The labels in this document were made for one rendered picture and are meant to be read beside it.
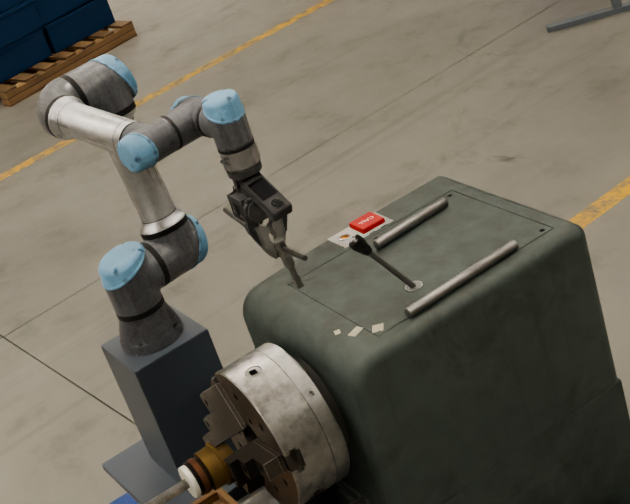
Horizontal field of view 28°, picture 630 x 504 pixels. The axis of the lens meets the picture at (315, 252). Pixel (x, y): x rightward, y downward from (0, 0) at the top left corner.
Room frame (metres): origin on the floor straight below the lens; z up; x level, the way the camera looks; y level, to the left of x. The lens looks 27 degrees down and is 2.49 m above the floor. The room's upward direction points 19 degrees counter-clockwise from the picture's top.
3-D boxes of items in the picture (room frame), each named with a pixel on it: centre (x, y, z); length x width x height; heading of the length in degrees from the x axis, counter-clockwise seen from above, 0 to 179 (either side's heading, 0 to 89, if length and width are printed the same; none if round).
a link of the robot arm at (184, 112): (2.39, 0.15, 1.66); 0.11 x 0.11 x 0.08; 32
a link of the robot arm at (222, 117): (2.32, 0.08, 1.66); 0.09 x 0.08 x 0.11; 32
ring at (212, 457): (2.06, 0.33, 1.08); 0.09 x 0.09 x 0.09; 23
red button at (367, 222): (2.50, -0.13, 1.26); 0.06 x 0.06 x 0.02; 23
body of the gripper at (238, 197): (2.32, 0.08, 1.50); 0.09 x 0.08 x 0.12; 25
